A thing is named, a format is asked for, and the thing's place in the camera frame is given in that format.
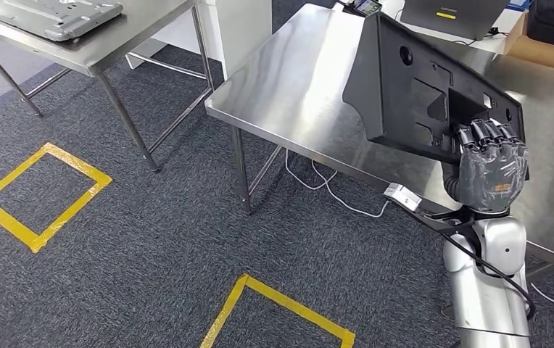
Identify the black plastic panel part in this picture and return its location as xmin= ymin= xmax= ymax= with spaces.
xmin=342 ymin=12 xmax=531 ymax=183

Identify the stainless steel workbench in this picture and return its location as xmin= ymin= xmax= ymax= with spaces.
xmin=204 ymin=2 xmax=554 ymax=284

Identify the grey sheet metal part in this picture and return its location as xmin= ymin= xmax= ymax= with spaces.
xmin=0 ymin=0 xmax=124 ymax=43

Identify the white cabinet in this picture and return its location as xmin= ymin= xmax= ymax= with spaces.
xmin=124 ymin=0 xmax=273 ymax=81

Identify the black handheld screen device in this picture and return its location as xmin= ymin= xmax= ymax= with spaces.
xmin=342 ymin=0 xmax=384 ymax=17

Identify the stainless steel table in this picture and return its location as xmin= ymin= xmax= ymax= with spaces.
xmin=0 ymin=0 xmax=216 ymax=174

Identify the grey laptop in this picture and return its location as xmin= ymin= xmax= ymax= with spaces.
xmin=399 ymin=0 xmax=511 ymax=42

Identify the yellow floor tape square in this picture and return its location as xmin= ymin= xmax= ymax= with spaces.
xmin=0 ymin=142 xmax=114 ymax=254

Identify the brown cardboard box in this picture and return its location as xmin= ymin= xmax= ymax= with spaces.
xmin=503 ymin=12 xmax=554 ymax=73

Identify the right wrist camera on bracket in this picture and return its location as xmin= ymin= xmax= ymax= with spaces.
xmin=383 ymin=182 xmax=480 ymax=236

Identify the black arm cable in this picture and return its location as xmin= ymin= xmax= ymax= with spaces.
xmin=416 ymin=209 xmax=537 ymax=322

